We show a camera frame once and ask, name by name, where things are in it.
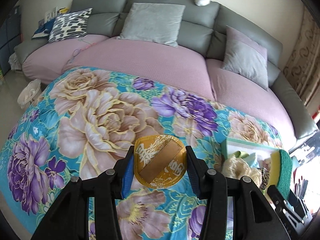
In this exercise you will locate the black white patterned pillow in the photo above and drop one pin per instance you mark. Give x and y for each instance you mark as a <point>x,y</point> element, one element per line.
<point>70,25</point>

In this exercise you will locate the cream knitted cloth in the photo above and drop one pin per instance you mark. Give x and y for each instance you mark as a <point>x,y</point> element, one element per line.
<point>236,168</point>

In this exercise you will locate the leopard print scrunchie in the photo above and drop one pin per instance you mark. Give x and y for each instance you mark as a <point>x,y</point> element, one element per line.
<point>265,177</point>

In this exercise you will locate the green yellow scrub sponge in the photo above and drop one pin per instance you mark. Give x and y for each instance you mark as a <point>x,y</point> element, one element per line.
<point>280,172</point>

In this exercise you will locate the green microfiber cloth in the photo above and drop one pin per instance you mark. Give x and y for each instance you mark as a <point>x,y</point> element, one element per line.
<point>238,154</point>

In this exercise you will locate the blue white pillow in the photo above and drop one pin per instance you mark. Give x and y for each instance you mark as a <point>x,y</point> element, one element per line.
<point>44,30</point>

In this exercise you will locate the grey pink cushion right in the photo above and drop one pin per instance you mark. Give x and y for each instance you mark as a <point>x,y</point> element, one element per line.
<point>245,57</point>

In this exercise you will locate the white basket on floor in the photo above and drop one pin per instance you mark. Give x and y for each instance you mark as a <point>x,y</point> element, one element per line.
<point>29,94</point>

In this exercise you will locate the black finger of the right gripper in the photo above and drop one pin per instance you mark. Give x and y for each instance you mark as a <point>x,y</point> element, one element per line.
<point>293,212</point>

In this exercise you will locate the teal rimmed white tray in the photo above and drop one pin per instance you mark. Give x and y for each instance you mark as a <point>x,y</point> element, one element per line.
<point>230,145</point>

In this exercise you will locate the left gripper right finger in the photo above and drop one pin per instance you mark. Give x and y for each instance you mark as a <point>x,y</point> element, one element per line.
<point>253,216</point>

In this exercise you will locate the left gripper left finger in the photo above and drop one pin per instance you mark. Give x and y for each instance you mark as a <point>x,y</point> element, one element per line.
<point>68,217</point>

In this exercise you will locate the yellow round pad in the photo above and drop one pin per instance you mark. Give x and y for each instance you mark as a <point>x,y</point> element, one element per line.
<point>160,161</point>

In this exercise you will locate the grey sofa with pink cover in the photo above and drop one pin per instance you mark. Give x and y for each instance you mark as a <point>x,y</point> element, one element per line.
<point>195,65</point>

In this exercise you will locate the grey cushion left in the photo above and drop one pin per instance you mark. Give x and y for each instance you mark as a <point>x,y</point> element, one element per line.
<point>153,22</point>

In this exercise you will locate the blue face mask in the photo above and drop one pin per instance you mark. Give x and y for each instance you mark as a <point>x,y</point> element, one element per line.
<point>252,160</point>

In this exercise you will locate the beige patterned curtain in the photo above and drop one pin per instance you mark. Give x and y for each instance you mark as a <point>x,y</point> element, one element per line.
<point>302,68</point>

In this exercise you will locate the floral blue tablecloth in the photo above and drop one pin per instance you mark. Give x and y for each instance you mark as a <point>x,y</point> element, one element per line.
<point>87,119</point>

